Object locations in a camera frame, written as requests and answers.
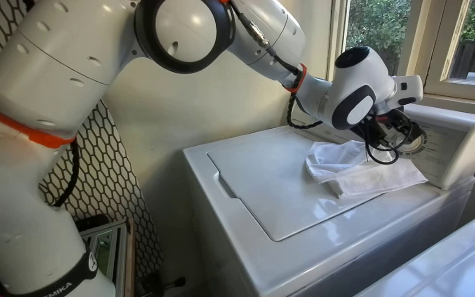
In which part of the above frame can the honeycomb pattern panel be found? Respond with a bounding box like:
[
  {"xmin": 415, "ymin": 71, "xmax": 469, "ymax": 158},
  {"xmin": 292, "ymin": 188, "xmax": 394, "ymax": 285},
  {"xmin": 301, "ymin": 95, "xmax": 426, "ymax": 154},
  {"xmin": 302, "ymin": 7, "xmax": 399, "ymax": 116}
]
[{"xmin": 0, "ymin": 0, "xmax": 165, "ymax": 285}]

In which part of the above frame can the washing machine knob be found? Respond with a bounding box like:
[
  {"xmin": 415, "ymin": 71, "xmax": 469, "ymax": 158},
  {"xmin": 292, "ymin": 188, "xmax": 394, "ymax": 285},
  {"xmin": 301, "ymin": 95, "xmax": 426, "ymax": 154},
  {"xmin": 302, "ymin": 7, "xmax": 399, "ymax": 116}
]
[{"xmin": 393, "ymin": 127, "xmax": 428, "ymax": 158}]

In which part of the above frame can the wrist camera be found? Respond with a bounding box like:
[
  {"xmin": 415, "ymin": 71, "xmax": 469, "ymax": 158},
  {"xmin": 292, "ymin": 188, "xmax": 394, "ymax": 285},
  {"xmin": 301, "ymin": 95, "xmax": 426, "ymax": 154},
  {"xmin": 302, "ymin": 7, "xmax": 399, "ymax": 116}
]
[{"xmin": 350, "ymin": 118, "xmax": 388, "ymax": 147}]

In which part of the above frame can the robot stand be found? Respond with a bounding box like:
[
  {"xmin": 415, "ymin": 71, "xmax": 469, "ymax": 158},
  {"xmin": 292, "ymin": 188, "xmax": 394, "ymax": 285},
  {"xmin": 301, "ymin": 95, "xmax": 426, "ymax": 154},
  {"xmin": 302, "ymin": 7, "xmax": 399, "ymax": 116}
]
[{"xmin": 76, "ymin": 214, "xmax": 136, "ymax": 297}]

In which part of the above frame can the washing machine lid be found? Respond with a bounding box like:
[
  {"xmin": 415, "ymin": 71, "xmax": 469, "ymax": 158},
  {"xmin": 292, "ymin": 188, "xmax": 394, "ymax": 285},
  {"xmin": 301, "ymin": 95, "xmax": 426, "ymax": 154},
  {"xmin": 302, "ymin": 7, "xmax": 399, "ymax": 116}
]
[{"xmin": 207, "ymin": 131, "xmax": 387, "ymax": 242}]

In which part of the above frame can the white dryer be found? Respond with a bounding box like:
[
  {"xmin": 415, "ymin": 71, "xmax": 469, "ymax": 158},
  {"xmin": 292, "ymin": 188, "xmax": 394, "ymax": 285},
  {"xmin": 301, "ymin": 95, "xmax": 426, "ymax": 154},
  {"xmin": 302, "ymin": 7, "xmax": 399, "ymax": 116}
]
[{"xmin": 355, "ymin": 197, "xmax": 475, "ymax": 297}]

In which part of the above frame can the white plastic bag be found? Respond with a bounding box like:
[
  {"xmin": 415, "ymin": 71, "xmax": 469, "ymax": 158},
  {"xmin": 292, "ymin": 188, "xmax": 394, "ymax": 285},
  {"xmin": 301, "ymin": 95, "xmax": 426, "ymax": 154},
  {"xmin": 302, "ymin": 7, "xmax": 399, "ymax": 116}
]
[{"xmin": 305, "ymin": 140, "xmax": 371, "ymax": 184}]

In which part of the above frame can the white washing machine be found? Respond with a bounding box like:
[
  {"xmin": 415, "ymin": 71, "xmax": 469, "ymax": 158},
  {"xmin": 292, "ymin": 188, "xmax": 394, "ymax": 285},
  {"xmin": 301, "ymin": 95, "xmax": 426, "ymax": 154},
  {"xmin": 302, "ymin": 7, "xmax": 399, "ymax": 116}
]
[{"xmin": 183, "ymin": 103, "xmax": 475, "ymax": 297}]

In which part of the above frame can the white folded cloth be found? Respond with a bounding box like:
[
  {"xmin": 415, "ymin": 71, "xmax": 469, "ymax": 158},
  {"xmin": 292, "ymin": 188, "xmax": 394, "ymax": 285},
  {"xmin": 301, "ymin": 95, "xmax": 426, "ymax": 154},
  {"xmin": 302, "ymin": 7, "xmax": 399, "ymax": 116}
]
[{"xmin": 327, "ymin": 158, "xmax": 428, "ymax": 200}]

